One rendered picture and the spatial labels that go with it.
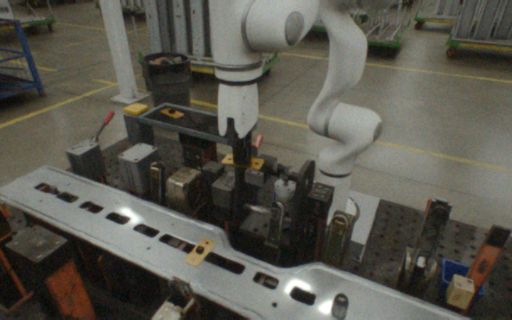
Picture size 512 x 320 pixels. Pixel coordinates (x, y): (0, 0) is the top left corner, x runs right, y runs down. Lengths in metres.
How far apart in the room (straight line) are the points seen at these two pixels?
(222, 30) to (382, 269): 0.98
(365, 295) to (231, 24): 0.60
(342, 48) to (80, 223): 0.84
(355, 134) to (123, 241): 0.71
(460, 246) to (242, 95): 1.11
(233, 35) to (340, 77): 0.50
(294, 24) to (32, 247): 0.77
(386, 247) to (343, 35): 0.78
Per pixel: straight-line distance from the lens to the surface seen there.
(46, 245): 0.95
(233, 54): 0.56
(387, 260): 1.31
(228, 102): 0.58
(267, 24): 0.51
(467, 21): 7.42
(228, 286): 0.78
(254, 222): 0.96
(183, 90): 3.57
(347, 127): 1.04
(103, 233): 0.96
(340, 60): 0.97
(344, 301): 0.72
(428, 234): 0.77
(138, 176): 1.04
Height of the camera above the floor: 1.62
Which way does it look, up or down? 32 degrees down
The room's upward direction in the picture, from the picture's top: straight up
